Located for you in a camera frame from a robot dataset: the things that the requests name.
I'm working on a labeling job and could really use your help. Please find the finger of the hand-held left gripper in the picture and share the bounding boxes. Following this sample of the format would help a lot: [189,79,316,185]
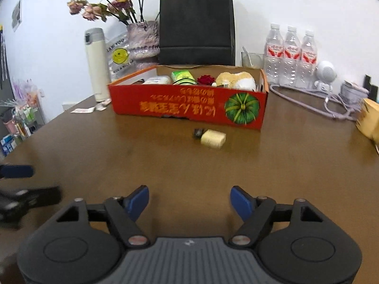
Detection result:
[0,164,34,180]
[0,186,62,213]

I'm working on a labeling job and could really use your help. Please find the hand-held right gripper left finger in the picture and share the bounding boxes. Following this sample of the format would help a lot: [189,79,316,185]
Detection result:
[56,185,150,247]

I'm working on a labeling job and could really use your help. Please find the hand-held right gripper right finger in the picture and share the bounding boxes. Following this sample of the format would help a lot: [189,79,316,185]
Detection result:
[230,185,324,247]

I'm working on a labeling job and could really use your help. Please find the small yellow bottle dark cap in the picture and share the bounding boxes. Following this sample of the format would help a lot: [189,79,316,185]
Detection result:
[193,128,227,150]

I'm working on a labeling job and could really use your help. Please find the red cardboard box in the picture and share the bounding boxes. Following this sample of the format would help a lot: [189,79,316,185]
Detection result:
[107,64,269,131]

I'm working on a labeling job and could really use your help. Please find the white and yellow plush hamster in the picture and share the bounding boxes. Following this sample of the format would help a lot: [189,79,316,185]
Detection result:
[216,71,257,92]

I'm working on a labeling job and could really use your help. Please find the green tissue pack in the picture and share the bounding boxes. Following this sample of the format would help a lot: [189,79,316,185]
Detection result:
[171,70,196,85]

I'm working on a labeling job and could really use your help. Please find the cluttered storage shelf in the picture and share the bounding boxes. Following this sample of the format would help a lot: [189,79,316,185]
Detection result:
[0,78,46,156]

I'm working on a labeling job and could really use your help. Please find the white thermos bottle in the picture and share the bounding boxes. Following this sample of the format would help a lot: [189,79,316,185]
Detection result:
[84,27,111,102]

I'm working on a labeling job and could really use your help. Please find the clear glass cup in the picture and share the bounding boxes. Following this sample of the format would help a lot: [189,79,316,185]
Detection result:
[241,46,265,69]

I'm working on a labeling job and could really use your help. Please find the white spoon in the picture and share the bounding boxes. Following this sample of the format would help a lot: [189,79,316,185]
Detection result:
[242,46,253,67]

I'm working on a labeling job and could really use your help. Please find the clear smiley face bag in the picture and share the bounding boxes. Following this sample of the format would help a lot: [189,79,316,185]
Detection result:
[105,32,140,82]

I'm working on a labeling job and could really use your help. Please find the yellow bear mug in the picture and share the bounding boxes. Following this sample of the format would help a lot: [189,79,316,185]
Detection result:
[355,98,379,142]

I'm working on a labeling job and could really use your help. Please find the white robot-shaped speaker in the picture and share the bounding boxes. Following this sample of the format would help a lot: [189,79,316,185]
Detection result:
[314,61,338,93]

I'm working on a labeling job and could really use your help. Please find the grey tin box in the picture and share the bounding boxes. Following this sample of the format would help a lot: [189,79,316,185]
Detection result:
[340,80,365,102]

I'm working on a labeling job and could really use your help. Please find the pink textured vase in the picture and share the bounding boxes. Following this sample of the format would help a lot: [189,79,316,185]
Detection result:
[126,21,161,71]

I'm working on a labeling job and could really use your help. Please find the black paper bag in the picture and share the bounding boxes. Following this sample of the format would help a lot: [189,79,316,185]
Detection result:
[158,0,236,66]

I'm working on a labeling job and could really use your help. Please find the purple cable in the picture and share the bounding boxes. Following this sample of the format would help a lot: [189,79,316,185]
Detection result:
[270,83,360,122]

